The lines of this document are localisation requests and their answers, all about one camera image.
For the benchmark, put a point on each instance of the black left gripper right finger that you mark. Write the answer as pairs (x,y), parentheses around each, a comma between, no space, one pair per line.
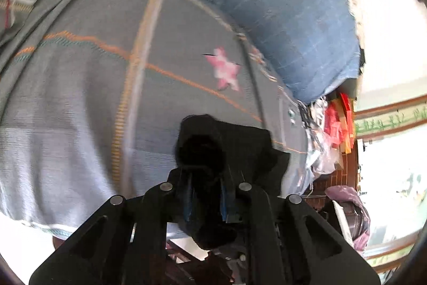
(282,240)

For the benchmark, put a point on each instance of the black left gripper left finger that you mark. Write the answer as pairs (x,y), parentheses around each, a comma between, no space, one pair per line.
(123,242)

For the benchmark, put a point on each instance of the clear plastic bags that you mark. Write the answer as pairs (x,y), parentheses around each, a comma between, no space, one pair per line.
(322,159)

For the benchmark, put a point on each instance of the black pants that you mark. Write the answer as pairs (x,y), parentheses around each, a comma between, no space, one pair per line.
(213,158)

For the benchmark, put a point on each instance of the grey patterned bed sheet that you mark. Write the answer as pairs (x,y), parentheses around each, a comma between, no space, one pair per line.
(93,93)

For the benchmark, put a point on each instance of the purple cloth on chair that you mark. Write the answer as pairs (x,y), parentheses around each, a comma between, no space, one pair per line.
(357,217)

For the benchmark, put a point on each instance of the red packaging pile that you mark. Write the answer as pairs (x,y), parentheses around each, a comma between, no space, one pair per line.
(339,123)

